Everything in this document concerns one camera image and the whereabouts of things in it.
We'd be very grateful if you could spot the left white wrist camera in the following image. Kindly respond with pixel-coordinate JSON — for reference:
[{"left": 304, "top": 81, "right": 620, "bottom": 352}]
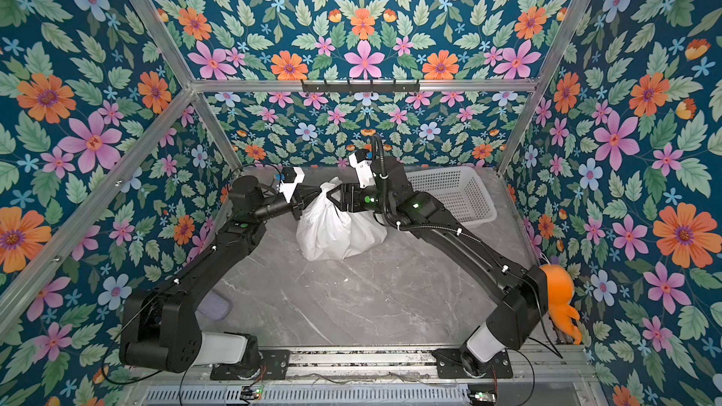
[{"left": 278, "top": 167, "right": 305, "bottom": 203}]

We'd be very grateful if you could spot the black hook rail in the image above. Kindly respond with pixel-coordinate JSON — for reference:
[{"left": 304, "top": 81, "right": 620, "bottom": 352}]
[{"left": 301, "top": 80, "right": 421, "bottom": 94}]

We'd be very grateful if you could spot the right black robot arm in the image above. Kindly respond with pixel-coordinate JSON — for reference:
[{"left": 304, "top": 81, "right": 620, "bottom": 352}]
[{"left": 323, "top": 158, "right": 549, "bottom": 377}]

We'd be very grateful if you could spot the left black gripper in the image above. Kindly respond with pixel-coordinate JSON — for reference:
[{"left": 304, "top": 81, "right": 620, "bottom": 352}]
[{"left": 251, "top": 187, "right": 322, "bottom": 225}]

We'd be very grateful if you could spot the grey purple sponge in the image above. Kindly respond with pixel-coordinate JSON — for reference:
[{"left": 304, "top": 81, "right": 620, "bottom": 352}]
[{"left": 196, "top": 289, "right": 232, "bottom": 321}]

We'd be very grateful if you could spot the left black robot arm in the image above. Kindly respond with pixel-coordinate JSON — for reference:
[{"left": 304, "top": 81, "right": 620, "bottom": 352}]
[{"left": 118, "top": 176, "right": 321, "bottom": 379}]

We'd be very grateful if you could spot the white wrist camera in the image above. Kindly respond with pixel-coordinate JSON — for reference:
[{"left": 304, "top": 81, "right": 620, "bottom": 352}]
[
  {"left": 349, "top": 148, "right": 375, "bottom": 188},
  {"left": 278, "top": 167, "right": 305, "bottom": 203}
]

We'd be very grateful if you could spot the orange plush toy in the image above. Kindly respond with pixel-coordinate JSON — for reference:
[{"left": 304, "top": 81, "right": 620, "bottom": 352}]
[{"left": 541, "top": 264, "right": 583, "bottom": 345}]

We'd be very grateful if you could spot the white vented cable duct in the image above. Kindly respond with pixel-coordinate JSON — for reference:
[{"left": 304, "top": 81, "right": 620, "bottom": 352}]
[{"left": 141, "top": 385, "right": 470, "bottom": 405}]

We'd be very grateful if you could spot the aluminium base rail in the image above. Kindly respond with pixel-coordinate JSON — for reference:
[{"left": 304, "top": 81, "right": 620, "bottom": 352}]
[{"left": 120, "top": 343, "right": 607, "bottom": 405}]

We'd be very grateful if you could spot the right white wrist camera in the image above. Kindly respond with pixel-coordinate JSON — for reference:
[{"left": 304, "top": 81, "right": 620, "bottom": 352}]
[{"left": 349, "top": 148, "right": 375, "bottom": 188}]

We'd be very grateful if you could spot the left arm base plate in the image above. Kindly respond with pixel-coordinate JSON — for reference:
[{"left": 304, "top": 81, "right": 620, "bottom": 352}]
[{"left": 210, "top": 350, "right": 291, "bottom": 382}]

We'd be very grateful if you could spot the white perforated plastic basket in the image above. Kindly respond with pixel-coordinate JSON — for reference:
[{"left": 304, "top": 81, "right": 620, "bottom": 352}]
[{"left": 407, "top": 167, "right": 498, "bottom": 227}]

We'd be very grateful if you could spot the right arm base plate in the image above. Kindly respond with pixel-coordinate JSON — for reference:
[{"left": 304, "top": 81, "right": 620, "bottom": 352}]
[{"left": 432, "top": 349, "right": 513, "bottom": 380}]

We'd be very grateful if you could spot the white plastic bag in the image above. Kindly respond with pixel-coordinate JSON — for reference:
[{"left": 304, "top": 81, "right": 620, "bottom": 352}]
[{"left": 296, "top": 177, "right": 387, "bottom": 261}]

